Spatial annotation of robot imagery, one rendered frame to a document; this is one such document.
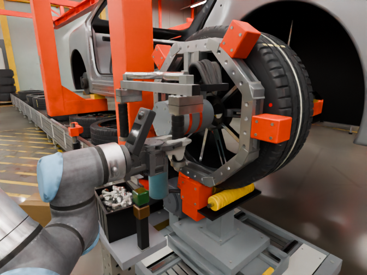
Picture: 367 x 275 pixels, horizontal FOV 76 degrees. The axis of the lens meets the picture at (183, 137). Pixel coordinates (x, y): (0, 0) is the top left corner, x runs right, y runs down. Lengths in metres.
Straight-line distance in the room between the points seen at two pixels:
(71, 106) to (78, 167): 2.62
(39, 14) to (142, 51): 1.99
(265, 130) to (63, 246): 0.56
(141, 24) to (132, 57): 0.16
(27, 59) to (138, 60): 12.59
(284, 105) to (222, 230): 0.70
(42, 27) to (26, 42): 10.71
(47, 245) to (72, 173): 0.13
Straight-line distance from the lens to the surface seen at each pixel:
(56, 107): 3.08
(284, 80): 0.81
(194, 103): 0.66
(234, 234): 1.28
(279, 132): 0.71
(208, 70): 0.70
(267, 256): 1.31
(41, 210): 1.85
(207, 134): 1.02
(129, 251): 0.87
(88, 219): 0.56
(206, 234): 1.27
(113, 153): 0.54
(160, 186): 1.02
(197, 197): 0.99
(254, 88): 0.74
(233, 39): 0.78
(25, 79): 13.72
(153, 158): 0.59
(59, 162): 0.51
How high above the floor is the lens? 1.01
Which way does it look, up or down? 16 degrees down
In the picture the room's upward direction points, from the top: straight up
